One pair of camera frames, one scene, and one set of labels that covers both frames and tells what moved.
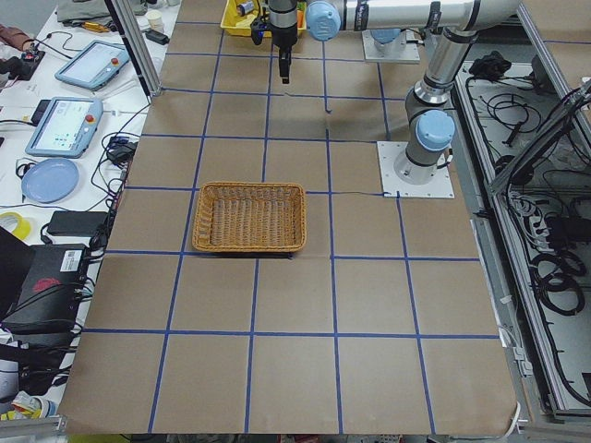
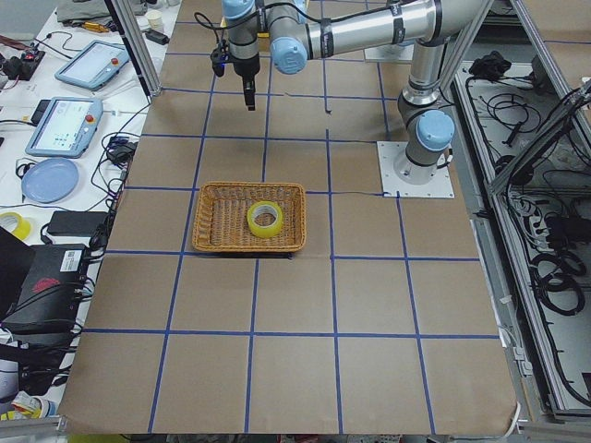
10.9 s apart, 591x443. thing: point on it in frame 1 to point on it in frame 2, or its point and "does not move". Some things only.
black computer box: (53, 293) does not move
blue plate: (49, 180) does not move
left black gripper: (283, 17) to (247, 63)
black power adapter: (78, 223) does not move
